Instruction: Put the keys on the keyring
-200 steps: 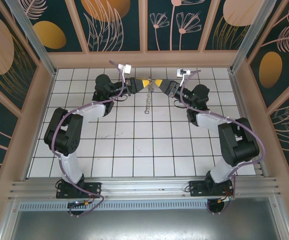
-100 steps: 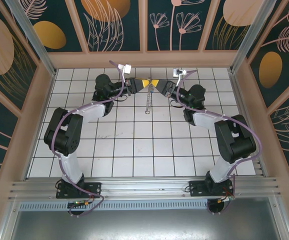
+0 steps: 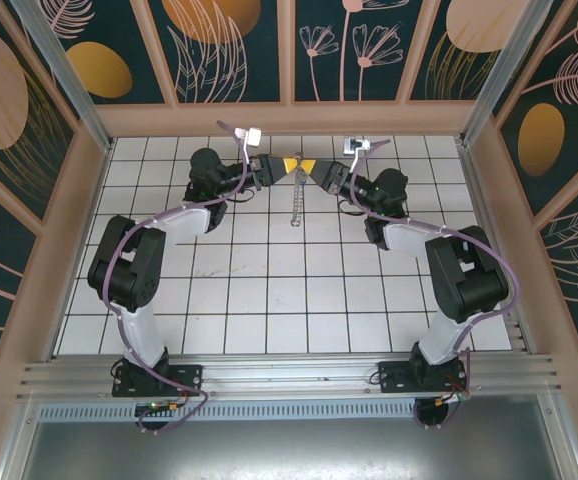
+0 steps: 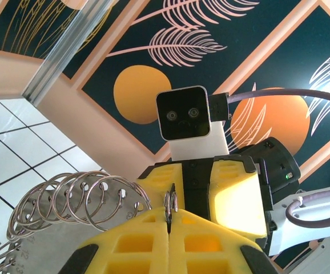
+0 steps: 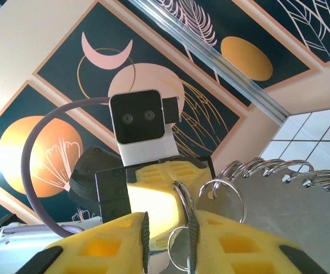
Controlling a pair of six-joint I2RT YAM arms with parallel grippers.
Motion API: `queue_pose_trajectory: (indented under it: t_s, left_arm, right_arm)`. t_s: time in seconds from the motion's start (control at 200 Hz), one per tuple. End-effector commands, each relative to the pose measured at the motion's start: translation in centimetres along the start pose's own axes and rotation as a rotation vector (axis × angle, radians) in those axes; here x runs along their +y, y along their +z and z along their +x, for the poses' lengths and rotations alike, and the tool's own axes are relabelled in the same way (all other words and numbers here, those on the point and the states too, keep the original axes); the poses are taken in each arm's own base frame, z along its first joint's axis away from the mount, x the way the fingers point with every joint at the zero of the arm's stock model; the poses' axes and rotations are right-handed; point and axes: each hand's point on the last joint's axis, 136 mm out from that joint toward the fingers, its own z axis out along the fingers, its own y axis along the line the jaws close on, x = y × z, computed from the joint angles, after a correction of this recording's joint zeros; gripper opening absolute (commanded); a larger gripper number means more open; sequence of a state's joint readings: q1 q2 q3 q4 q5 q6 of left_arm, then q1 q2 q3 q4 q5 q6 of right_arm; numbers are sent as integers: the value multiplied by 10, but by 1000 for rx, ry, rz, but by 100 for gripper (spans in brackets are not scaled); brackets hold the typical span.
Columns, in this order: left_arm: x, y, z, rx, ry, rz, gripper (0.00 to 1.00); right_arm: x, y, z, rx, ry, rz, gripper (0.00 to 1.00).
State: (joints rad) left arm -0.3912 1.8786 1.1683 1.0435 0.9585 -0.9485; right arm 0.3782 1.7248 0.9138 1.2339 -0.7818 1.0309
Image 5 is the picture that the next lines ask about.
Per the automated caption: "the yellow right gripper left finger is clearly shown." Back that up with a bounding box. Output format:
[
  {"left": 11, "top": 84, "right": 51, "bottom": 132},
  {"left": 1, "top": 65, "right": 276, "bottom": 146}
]
[{"left": 18, "top": 210, "right": 151, "bottom": 274}]

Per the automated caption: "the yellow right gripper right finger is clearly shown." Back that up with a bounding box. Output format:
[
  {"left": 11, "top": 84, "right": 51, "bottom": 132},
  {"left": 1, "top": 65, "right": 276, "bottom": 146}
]
[{"left": 186, "top": 209, "right": 330, "bottom": 274}]

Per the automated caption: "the key with blue tag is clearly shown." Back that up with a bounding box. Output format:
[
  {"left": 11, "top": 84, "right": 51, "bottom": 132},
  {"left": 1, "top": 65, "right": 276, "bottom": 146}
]
[{"left": 167, "top": 227, "right": 196, "bottom": 274}]

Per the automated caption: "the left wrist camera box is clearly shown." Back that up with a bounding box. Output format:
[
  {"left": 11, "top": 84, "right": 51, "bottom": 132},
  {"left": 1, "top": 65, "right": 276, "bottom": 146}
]
[{"left": 109, "top": 89, "right": 182, "bottom": 166}]

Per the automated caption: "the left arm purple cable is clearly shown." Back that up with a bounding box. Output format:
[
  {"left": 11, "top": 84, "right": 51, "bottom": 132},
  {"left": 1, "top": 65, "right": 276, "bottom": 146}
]
[{"left": 0, "top": 96, "right": 112, "bottom": 238}]

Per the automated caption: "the aluminium corner post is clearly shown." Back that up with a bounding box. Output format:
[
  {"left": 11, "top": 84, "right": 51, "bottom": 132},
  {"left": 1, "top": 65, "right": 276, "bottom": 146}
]
[{"left": 129, "top": 0, "right": 293, "bottom": 125}]

